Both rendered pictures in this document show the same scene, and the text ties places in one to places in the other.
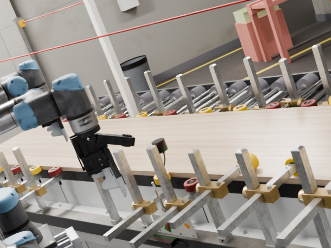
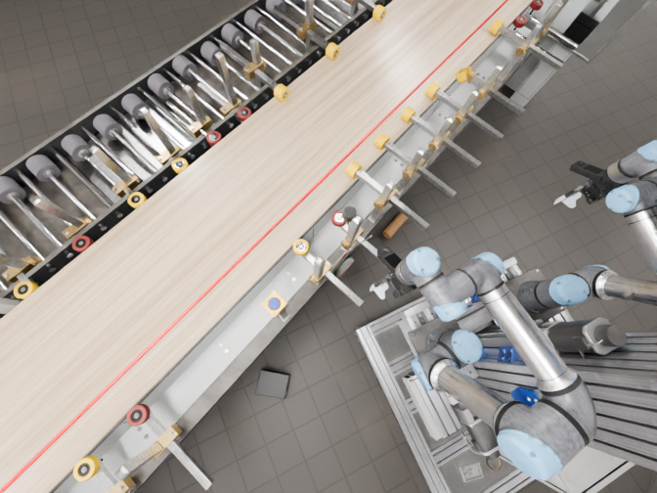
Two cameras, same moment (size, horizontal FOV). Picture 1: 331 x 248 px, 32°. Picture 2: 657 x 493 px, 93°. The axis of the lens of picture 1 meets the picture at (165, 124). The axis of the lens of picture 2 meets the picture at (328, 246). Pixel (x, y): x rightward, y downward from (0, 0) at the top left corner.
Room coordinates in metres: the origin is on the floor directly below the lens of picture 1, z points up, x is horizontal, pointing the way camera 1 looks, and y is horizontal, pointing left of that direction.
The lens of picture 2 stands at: (2.63, 0.58, 2.39)
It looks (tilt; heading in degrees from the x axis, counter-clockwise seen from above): 72 degrees down; 249
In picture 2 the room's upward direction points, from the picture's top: 12 degrees clockwise
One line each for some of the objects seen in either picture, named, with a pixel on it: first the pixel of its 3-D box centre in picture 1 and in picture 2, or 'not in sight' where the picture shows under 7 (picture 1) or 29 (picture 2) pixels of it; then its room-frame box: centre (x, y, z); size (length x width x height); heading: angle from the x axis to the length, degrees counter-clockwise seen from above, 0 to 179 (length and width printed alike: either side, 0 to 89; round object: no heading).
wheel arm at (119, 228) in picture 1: (139, 212); (328, 276); (2.47, 0.26, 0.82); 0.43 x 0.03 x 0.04; 129
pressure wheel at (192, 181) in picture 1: (195, 191); (338, 221); (2.37, -0.02, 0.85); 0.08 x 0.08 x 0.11
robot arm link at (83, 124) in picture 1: (83, 122); (622, 171); (1.50, 0.20, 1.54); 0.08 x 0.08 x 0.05
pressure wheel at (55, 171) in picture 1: (57, 176); (143, 413); (3.37, 0.74, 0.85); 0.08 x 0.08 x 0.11
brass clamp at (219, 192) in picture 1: (211, 189); (384, 198); (2.12, -0.08, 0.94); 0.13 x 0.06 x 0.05; 39
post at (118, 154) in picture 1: (135, 194); (318, 272); (2.53, 0.25, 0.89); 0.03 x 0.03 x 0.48; 39
